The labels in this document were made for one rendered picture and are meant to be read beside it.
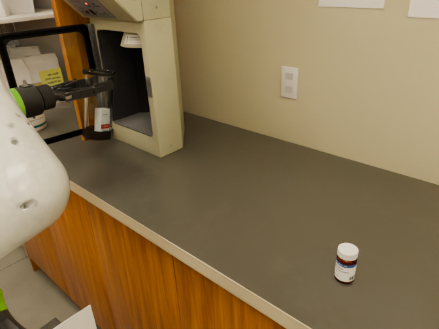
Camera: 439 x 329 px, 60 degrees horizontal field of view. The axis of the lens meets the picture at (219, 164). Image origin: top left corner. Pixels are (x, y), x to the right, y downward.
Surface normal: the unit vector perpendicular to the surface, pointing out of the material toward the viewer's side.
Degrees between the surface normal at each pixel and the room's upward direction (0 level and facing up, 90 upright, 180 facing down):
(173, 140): 90
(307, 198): 0
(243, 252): 0
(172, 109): 90
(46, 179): 66
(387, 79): 90
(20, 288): 0
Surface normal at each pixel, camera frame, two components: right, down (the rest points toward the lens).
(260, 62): -0.67, 0.36
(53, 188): 0.89, -0.07
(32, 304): -0.04, -0.89
